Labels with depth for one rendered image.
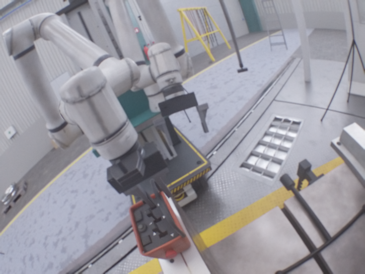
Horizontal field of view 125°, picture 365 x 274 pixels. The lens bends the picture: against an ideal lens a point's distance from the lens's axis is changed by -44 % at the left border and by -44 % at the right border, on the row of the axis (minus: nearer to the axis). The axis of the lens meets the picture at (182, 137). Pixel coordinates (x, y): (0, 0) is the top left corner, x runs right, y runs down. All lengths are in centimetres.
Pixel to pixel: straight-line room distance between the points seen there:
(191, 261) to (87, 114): 49
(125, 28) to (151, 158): 62
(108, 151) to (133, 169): 6
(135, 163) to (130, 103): 91
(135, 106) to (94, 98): 91
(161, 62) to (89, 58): 23
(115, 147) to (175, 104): 32
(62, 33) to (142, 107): 77
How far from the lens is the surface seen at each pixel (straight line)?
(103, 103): 28
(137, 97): 116
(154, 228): 44
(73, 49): 58
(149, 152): 35
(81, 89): 27
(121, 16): 85
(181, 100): 56
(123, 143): 30
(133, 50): 76
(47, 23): 80
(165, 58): 58
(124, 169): 27
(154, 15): 93
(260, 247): 93
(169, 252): 49
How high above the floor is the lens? 121
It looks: 32 degrees down
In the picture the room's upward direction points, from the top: 25 degrees counter-clockwise
